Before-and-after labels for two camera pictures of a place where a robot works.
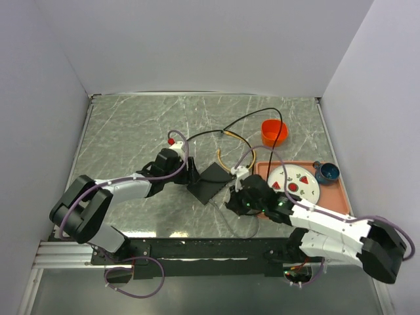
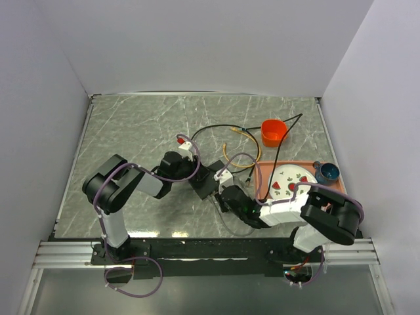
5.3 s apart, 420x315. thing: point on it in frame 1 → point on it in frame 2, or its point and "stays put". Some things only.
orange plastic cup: [270, 129] stays put
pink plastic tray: [331, 197] stays put
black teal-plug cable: [279, 138] → [298, 117]
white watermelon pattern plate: [300, 182] stays put
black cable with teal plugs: [222, 130] → [240, 128]
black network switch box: [209, 182] stays put
